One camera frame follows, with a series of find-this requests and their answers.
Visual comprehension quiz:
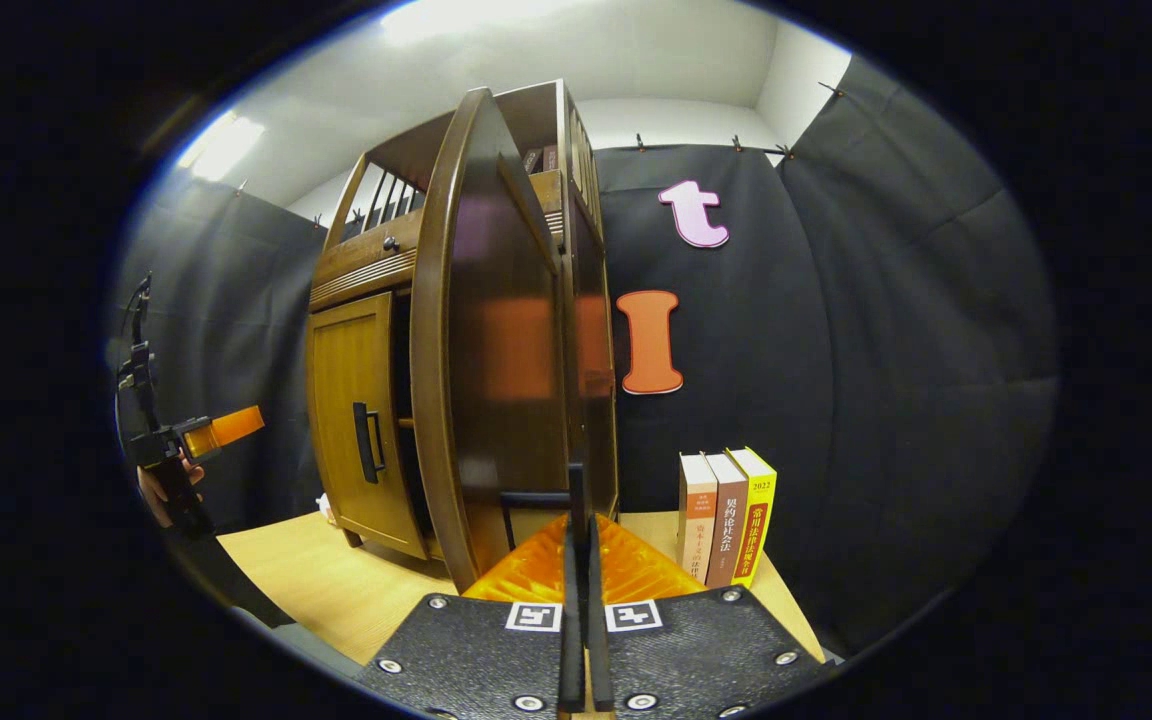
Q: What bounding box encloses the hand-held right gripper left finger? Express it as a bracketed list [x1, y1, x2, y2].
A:
[356, 515, 588, 717]

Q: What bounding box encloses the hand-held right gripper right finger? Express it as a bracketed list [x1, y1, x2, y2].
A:
[587, 515, 833, 717]

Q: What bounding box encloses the wooden cabinet door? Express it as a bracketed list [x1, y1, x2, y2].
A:
[306, 290, 430, 561]
[409, 87, 589, 594]

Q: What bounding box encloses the wooden double-door shoe cabinet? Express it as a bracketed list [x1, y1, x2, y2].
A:
[306, 78, 622, 563]

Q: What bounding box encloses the wooden cabinet drawer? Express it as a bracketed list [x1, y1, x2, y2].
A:
[311, 205, 424, 293]

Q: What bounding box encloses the white and orange book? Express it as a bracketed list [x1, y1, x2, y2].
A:
[678, 452, 719, 585]

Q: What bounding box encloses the tan brown book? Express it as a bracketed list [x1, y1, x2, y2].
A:
[701, 452, 749, 590]

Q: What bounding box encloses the yellow book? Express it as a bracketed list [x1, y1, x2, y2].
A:
[726, 446, 779, 590]

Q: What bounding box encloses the small ceiling light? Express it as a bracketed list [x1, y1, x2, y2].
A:
[176, 112, 267, 184]

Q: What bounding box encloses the black backdrop cloth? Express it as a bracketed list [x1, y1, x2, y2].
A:
[116, 55, 1062, 661]

